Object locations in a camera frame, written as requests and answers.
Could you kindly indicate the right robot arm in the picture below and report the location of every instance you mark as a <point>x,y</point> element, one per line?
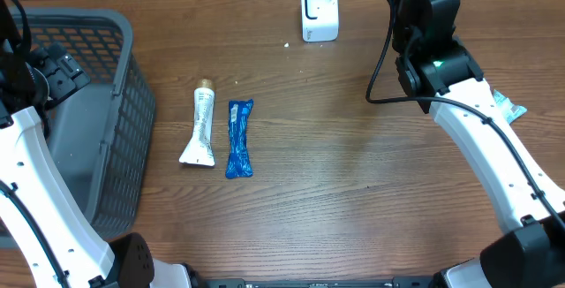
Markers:
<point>437,72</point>

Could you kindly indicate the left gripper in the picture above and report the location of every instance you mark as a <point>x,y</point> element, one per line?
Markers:
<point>66,74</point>

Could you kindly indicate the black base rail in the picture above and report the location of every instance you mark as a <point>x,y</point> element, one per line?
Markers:
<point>395,282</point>

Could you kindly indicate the blue snack packet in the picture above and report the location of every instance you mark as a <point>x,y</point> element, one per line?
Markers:
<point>239,164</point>

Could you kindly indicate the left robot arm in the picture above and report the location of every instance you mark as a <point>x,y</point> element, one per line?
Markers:
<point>38,211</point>

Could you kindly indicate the grey plastic mesh basket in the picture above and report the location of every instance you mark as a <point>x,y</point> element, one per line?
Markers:
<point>100,135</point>

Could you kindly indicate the white tube with gold cap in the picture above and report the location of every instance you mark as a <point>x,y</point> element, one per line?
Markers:
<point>198,150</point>

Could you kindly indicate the teal white snack packet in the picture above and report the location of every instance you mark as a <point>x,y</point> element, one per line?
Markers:
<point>510,111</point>

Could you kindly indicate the white barcode scanner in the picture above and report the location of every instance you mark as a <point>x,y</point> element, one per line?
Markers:
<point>319,20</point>

